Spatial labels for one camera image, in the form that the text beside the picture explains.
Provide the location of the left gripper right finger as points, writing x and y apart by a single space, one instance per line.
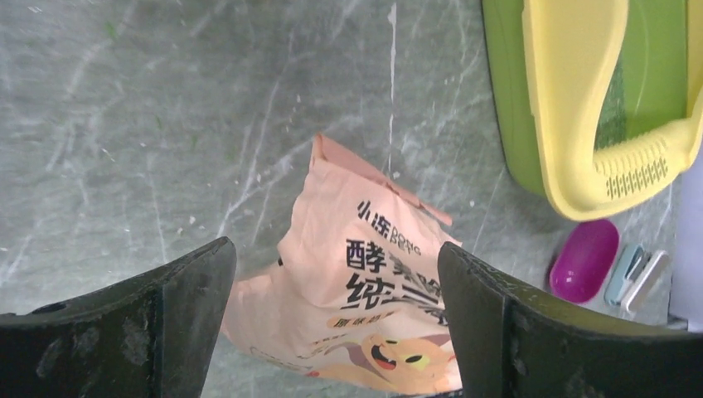
512 339

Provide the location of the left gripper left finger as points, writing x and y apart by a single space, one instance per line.
151 335

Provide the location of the pink cat litter bag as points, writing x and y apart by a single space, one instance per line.
354 295

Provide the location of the yellow green litter box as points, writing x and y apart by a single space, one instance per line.
599 103

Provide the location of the magenta plastic scoop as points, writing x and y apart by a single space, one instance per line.
584 261

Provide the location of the small white grey clip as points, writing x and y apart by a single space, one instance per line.
634 276

